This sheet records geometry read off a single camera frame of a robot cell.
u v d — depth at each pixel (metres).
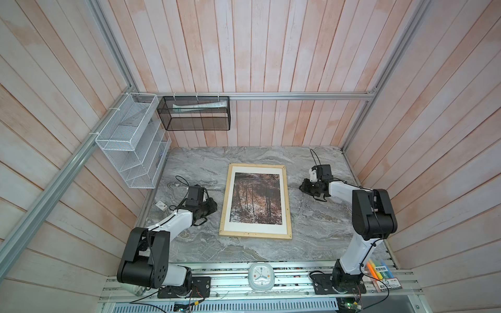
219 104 0.90
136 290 0.69
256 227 0.89
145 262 0.42
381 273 0.76
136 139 0.73
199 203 0.72
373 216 0.51
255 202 0.96
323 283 0.73
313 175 0.92
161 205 0.95
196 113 1.03
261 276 0.73
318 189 0.77
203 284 0.73
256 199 0.98
